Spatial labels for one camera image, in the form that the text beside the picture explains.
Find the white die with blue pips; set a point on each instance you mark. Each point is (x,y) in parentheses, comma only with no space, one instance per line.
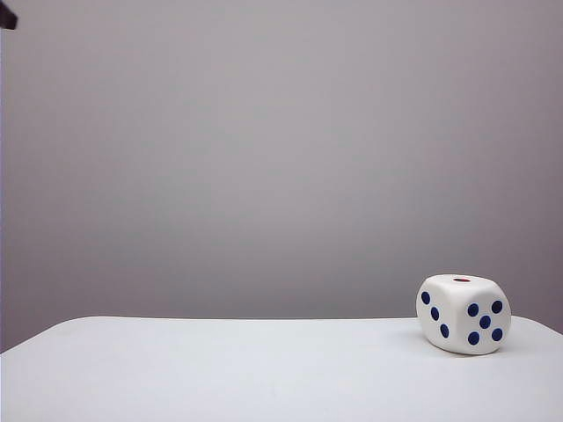
(457,316)

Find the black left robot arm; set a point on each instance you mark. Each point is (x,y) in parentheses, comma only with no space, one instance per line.
(6,17)

